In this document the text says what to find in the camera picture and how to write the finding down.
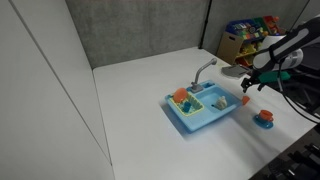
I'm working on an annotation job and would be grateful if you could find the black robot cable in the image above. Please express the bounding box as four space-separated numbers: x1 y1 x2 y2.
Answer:
277 59 320 125

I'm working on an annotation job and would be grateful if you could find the black equipment frame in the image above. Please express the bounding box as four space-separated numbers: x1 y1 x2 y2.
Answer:
249 123 320 180

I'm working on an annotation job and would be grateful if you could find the wooden toy storage shelf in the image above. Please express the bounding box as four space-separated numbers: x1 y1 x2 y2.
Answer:
216 15 284 68

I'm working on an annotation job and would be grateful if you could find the cream toy sponge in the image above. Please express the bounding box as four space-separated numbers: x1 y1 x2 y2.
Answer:
214 95 228 111

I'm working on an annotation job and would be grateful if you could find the grey toy faucet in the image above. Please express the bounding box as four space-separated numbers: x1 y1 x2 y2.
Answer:
190 57 218 94

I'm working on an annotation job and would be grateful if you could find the orange toy plate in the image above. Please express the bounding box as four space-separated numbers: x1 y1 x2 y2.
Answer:
172 87 189 104

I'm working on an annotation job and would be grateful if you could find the small blue toy cup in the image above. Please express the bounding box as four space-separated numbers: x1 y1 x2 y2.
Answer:
183 101 193 113

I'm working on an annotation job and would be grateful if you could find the blue toy saucer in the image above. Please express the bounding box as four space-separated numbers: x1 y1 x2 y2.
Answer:
252 114 275 130

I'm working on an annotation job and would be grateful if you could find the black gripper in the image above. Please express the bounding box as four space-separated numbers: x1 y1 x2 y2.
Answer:
241 73 268 94

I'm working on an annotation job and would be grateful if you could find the yellow dish rack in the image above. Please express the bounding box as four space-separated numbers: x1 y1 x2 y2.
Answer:
169 92 205 117

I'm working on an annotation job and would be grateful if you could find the grey metal mounting plate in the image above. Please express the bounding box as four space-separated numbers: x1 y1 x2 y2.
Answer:
221 64 254 80

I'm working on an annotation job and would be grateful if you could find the orange teacup with handle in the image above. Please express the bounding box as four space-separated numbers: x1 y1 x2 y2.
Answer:
258 109 275 123

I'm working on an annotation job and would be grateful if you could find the blue toy sink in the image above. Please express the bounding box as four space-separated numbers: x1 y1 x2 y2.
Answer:
164 79 244 133

